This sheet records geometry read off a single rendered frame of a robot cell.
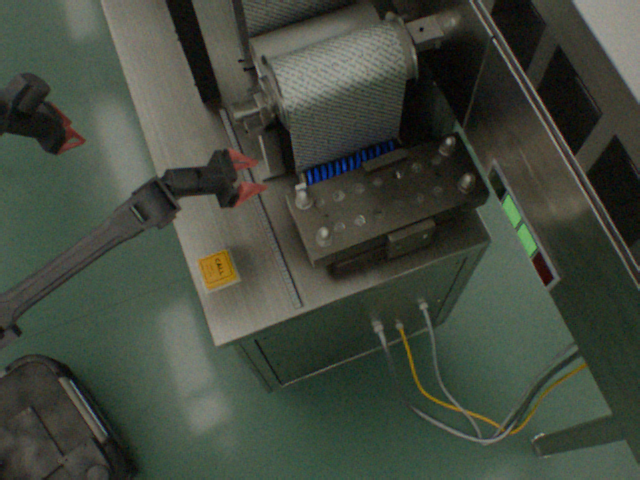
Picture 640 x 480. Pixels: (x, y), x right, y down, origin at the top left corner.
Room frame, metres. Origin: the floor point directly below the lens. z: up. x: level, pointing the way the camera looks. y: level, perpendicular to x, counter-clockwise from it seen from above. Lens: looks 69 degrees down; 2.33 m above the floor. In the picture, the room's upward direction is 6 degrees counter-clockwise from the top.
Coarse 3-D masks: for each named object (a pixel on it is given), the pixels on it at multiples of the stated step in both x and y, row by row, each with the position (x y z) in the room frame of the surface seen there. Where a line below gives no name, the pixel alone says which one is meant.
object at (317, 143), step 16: (400, 96) 0.72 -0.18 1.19; (352, 112) 0.69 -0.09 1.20; (368, 112) 0.70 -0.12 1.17; (384, 112) 0.71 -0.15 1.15; (400, 112) 0.72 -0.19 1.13; (304, 128) 0.66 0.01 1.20; (320, 128) 0.67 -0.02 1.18; (336, 128) 0.68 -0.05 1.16; (352, 128) 0.69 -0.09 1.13; (368, 128) 0.70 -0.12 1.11; (384, 128) 0.71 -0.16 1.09; (304, 144) 0.66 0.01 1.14; (320, 144) 0.67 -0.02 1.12; (336, 144) 0.68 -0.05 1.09; (352, 144) 0.69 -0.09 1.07; (368, 144) 0.70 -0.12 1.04; (304, 160) 0.66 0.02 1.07; (320, 160) 0.67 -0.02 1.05
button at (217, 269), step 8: (208, 256) 0.52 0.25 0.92; (216, 256) 0.52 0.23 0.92; (224, 256) 0.52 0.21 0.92; (200, 264) 0.51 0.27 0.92; (208, 264) 0.51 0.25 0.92; (216, 264) 0.50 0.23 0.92; (224, 264) 0.50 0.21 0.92; (232, 264) 0.50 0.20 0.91; (208, 272) 0.49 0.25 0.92; (216, 272) 0.49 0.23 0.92; (224, 272) 0.48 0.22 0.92; (232, 272) 0.48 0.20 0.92; (208, 280) 0.47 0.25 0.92; (216, 280) 0.47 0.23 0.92; (224, 280) 0.47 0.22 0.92; (232, 280) 0.47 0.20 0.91; (208, 288) 0.45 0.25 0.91
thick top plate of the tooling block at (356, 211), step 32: (416, 160) 0.65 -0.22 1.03; (448, 160) 0.65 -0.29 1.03; (320, 192) 0.60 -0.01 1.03; (352, 192) 0.60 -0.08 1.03; (384, 192) 0.59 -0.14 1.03; (416, 192) 0.58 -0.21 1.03; (448, 192) 0.57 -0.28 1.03; (480, 192) 0.57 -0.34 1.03; (320, 224) 0.53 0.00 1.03; (352, 224) 0.52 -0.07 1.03; (384, 224) 0.52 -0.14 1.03; (320, 256) 0.46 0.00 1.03
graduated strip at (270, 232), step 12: (228, 120) 0.88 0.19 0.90; (228, 132) 0.85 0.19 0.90; (240, 144) 0.81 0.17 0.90; (252, 180) 0.71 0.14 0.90; (264, 204) 0.65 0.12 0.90; (264, 216) 0.62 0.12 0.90; (264, 228) 0.59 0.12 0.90; (276, 240) 0.56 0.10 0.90; (276, 252) 0.53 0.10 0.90; (288, 276) 0.47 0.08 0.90; (288, 288) 0.44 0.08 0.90; (300, 300) 0.41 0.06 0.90
